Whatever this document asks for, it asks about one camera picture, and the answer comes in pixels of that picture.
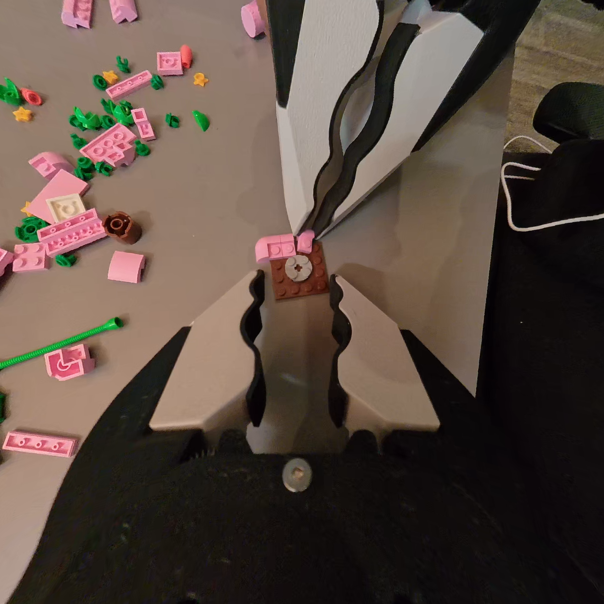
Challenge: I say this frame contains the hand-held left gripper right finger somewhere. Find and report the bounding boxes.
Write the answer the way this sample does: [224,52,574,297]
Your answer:
[329,274,440,432]

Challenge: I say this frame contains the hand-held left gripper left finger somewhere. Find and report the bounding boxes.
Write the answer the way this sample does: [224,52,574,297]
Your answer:
[149,270,266,432]

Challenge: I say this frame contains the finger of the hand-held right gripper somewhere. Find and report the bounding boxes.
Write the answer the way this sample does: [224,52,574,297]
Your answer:
[277,0,384,234]
[314,12,484,235]

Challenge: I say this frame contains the small brown square plate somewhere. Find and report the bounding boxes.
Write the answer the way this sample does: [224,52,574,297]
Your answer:
[270,241,329,301]

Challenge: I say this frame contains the grey round plate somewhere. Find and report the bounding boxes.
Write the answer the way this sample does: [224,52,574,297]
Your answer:
[284,255,312,282]

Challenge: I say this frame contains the pink curved corner brick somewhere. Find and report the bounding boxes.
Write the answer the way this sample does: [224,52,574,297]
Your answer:
[255,233,297,264]

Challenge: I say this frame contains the pink brick-built model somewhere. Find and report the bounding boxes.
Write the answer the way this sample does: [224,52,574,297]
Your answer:
[241,0,270,39]

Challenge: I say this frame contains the black chair armrest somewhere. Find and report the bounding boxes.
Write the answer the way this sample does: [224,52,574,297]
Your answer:
[532,81,604,144]

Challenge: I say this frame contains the pink notched round-corner brick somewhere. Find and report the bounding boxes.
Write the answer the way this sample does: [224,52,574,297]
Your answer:
[44,344,96,382]

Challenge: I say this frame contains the pink curved slope tile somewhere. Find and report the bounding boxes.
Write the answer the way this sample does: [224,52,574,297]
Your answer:
[107,250,146,285]

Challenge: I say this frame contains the green flexible rod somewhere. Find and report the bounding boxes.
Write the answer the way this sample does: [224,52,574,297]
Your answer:
[0,317,125,371]

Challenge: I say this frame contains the person's black clothing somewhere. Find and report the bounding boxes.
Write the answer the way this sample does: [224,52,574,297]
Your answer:
[477,142,604,604]

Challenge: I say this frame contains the brown round brick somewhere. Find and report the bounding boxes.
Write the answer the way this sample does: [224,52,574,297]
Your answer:
[102,211,143,246]

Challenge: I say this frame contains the pink narrow three-stud plate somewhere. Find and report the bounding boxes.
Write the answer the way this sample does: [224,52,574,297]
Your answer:
[106,70,153,101]
[1,430,78,458]

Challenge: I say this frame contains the long pink hollow brick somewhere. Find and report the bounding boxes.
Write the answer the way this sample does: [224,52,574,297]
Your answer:
[37,208,108,258]

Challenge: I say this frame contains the pink four-stud brick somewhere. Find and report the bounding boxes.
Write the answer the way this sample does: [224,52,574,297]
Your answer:
[12,242,51,273]

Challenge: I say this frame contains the cream square plate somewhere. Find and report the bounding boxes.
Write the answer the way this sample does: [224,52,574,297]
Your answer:
[46,193,87,224]

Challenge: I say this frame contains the green round plate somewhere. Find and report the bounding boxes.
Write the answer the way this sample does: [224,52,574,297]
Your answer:
[14,216,50,240]

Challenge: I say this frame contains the pink flat square tile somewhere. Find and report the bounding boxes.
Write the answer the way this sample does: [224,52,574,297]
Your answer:
[26,169,90,226]

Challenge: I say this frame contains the pink plate with round holes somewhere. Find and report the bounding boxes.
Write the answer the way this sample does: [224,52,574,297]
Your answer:
[79,124,137,167]

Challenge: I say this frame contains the scattered small green pieces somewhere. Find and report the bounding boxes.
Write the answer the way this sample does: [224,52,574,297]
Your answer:
[0,54,181,267]

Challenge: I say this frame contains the pink rounded brick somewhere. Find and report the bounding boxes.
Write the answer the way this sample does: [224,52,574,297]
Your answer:
[28,151,75,180]

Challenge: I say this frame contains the white cable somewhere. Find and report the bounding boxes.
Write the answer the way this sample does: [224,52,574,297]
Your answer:
[500,136,604,233]

